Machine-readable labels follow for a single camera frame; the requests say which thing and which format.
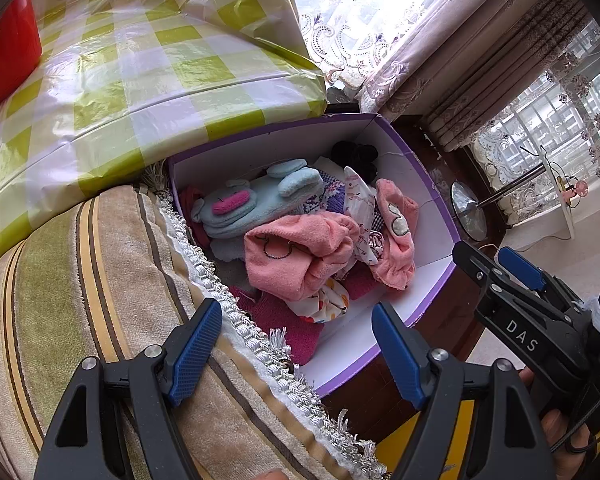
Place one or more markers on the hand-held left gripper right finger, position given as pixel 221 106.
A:
pixel 397 355

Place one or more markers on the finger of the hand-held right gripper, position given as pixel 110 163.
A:
pixel 472 262
pixel 522 267

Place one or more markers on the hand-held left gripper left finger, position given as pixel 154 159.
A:
pixel 195 350

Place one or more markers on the purple cardboard box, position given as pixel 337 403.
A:
pixel 415 270

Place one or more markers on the pink fleece sock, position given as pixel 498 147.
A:
pixel 290 255
pixel 395 255

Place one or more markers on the fruit print fabric pouch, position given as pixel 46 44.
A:
pixel 325 305

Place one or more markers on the magenta knit glove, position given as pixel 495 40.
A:
pixel 290 330

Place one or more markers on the houndstooth cloth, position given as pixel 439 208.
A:
pixel 375 219

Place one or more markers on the floral fabric headband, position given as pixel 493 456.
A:
pixel 357 200

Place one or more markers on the light blue plush pouch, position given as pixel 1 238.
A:
pixel 250 205

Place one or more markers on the purple knit glove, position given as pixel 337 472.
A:
pixel 330 195

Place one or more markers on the black scrunchie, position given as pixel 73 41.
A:
pixel 352 157

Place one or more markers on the person's right hand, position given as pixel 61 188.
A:
pixel 555 427

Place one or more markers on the metal stand with round base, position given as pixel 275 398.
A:
pixel 467 210

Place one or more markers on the yellow garment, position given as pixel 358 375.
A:
pixel 460 435

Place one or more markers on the striped plush cushion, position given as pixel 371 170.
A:
pixel 105 285

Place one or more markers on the sheer lace curtain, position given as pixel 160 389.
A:
pixel 530 125
pixel 340 25

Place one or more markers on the mauve embroidered curtain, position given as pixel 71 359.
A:
pixel 480 60

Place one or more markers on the green checked tablecloth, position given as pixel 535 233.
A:
pixel 155 85

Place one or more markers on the red thermos bottle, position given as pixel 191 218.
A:
pixel 7 50

